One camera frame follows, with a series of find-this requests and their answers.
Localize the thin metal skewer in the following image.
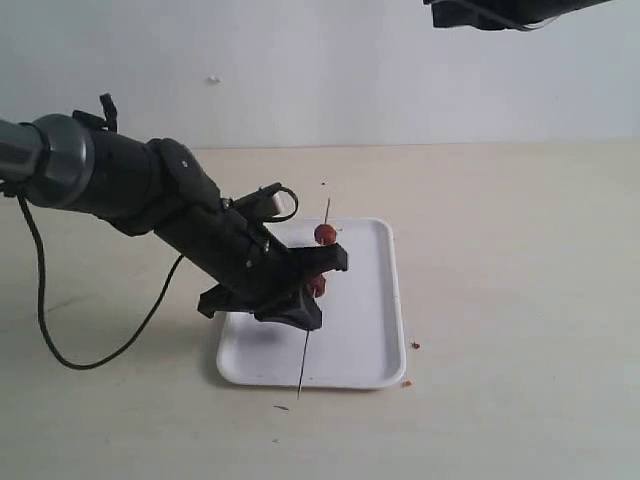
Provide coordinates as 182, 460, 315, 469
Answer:
296, 196, 331, 400

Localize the brown meatball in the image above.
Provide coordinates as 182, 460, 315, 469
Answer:
307, 274, 326, 298
314, 223, 337, 246

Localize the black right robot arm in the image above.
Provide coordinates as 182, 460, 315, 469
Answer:
422, 0, 606, 32

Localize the white rectangular plastic tray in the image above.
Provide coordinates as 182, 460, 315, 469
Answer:
216, 218, 406, 390

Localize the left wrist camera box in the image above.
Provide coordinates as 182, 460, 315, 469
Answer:
233, 182, 299, 225

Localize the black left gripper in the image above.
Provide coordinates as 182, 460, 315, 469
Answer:
154, 197, 349, 331

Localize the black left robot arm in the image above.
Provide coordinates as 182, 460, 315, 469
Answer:
1, 95, 348, 331

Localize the brown meatball top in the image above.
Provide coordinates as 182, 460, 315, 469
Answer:
314, 223, 337, 246

